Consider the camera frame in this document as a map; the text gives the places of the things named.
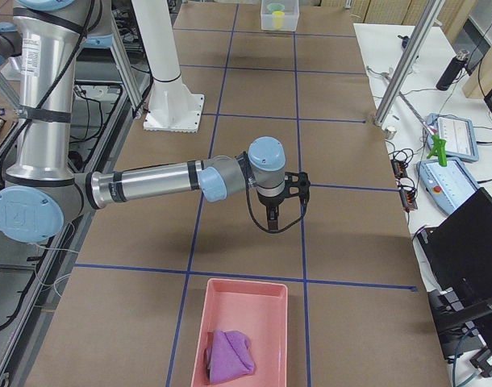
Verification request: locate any green plastic clamp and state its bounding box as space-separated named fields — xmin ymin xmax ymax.
xmin=427 ymin=135 xmax=448 ymax=167

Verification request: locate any black water bottle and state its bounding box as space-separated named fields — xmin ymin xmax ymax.
xmin=436 ymin=49 xmax=470 ymax=91

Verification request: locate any upper teach pendant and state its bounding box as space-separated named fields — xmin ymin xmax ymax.
xmin=426 ymin=113 xmax=479 ymax=162

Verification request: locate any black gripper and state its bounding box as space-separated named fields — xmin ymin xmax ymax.
xmin=256 ymin=172 xmax=311 ymax=231

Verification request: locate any white camera stand column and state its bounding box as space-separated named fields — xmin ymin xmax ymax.
xmin=132 ymin=0 xmax=205 ymax=133

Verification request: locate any purple microfiber cloth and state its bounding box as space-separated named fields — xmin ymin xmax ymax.
xmin=205 ymin=330 xmax=256 ymax=385

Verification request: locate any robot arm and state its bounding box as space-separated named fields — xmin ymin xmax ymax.
xmin=0 ymin=1 xmax=310 ymax=243

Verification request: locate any black monitor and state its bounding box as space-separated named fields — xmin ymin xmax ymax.
xmin=418 ymin=188 xmax=492 ymax=301

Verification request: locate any aluminium frame post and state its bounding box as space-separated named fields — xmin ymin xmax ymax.
xmin=373 ymin=0 xmax=445 ymax=127

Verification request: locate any clear plastic storage box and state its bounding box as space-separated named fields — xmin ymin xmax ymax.
xmin=261 ymin=0 xmax=299 ymax=32

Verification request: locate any lower teach pendant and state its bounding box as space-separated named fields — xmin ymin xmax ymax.
xmin=418 ymin=157 xmax=480 ymax=215

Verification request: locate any pink plastic tray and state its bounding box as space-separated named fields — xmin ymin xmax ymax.
xmin=191 ymin=278 xmax=288 ymax=386

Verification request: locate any pale green bowl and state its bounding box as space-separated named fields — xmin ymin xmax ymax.
xmin=266 ymin=2 xmax=285 ymax=13

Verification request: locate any teach pendant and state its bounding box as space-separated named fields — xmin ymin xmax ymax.
xmin=418 ymin=157 xmax=480 ymax=215
xmin=426 ymin=113 xmax=479 ymax=162

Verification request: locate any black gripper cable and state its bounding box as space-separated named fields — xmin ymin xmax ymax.
xmin=245 ymin=177 xmax=311 ymax=235

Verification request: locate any yellow plastic cup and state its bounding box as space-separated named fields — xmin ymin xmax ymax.
xmin=272 ymin=11 xmax=285 ymax=31

